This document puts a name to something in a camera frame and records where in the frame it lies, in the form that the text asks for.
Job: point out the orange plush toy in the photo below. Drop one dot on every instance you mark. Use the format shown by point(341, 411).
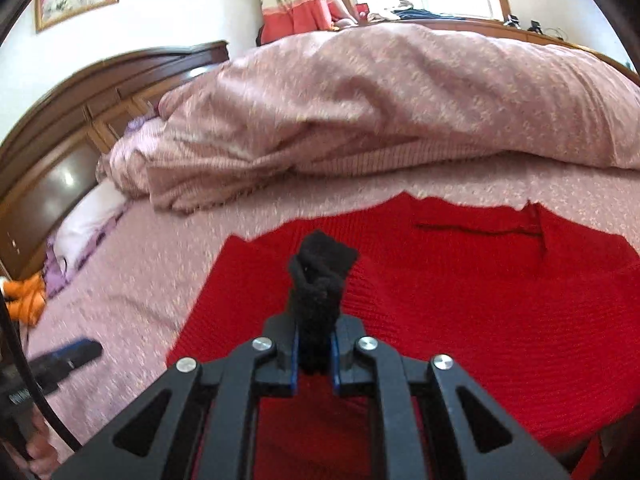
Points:
point(25, 297)

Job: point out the cream and red curtain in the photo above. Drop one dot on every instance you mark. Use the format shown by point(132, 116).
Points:
point(295, 5)

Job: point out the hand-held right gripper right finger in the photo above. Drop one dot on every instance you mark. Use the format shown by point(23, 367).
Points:
point(335, 360)

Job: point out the purple cloth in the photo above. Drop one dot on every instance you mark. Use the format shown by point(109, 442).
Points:
point(55, 275)

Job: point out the pink patterned quilt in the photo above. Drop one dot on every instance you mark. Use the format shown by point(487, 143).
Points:
point(380, 105)

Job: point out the black sock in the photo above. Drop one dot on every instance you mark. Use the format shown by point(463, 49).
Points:
point(320, 280)

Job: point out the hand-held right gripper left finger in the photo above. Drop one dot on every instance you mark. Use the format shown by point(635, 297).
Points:
point(295, 360)

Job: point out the pink patterned bed sheet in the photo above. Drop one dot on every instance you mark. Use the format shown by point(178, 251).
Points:
point(150, 270)

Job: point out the white pillow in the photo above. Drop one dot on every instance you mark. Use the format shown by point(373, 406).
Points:
point(90, 215)

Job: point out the dark wooden headboard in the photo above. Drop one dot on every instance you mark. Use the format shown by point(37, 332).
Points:
point(60, 110)

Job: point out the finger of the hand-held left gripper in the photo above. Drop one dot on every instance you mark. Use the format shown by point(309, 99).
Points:
point(70, 354)

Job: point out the red knitted sweater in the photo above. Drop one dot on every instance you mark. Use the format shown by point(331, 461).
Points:
point(480, 300)

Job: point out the person's left hand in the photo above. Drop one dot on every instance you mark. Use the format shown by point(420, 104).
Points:
point(42, 452)

